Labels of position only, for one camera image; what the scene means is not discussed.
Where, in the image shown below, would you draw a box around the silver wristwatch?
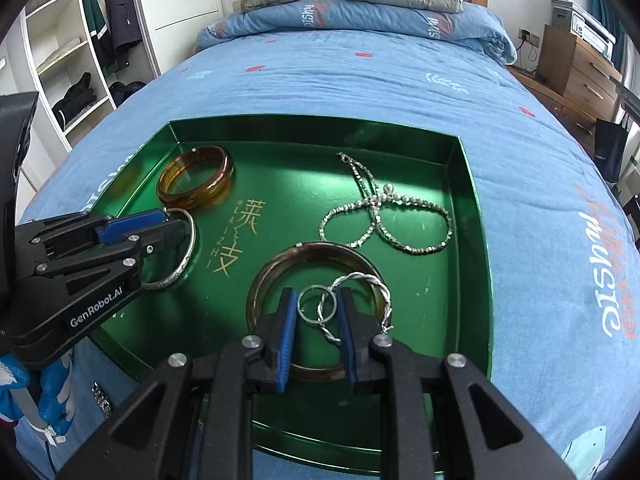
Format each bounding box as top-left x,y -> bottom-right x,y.
92,381 -> 113,420

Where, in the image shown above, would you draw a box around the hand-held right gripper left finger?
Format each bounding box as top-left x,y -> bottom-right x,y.
57,287 -> 301,480

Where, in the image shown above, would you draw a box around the dark hanging jacket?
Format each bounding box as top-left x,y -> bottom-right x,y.
102,0 -> 143,58

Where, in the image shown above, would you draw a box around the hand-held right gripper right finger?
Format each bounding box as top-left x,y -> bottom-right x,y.
336,286 -> 576,480

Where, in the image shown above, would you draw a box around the white wardrobe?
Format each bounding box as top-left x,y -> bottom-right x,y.
20,0 -> 236,156

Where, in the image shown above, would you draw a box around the black bag in wardrobe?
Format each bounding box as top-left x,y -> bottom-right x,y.
109,81 -> 146,108

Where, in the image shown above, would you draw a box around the white green hanging garment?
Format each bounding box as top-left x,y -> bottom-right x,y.
80,0 -> 118,73

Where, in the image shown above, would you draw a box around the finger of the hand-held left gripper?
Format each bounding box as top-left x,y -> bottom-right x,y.
14,208 -> 171,263
37,219 -> 190,311

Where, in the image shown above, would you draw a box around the orange amber bangle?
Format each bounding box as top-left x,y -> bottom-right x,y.
156,145 -> 236,212

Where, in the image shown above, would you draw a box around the black folded clothes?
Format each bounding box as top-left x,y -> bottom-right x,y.
52,72 -> 98,128

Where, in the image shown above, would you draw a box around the silver bangle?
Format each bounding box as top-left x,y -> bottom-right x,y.
140,207 -> 197,291

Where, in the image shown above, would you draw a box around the white printer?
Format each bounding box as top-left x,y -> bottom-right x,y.
550,0 -> 617,56

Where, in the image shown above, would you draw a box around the dark brown amber bangle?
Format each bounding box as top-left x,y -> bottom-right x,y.
246,242 -> 392,382

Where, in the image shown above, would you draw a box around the light folded clothes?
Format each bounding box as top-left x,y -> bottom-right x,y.
37,40 -> 83,73

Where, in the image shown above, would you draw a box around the twisted silver bracelet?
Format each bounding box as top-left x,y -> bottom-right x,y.
317,271 -> 396,346

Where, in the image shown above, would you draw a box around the wooden drawer chest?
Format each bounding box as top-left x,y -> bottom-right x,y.
537,24 -> 623,123

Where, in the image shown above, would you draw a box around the blue cartoon printed bedspread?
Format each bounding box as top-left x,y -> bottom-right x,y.
15,30 -> 640,480

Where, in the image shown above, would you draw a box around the green shallow box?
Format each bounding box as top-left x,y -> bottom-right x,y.
87,120 -> 496,476

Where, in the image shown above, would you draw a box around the silver bead chain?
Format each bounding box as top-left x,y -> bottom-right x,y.
318,152 -> 453,256

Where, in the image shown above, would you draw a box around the small silver ring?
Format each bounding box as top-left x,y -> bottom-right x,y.
296,284 -> 328,326

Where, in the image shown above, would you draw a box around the black tote bag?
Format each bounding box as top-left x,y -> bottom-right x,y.
594,117 -> 630,183

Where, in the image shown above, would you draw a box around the folded blue quilt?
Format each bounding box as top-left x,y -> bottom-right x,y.
194,0 -> 518,63

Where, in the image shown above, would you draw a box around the teal curtain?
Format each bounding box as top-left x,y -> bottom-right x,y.
587,0 -> 631,68

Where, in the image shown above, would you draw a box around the wooden nightstand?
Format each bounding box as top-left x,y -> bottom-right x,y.
505,64 -> 601,156

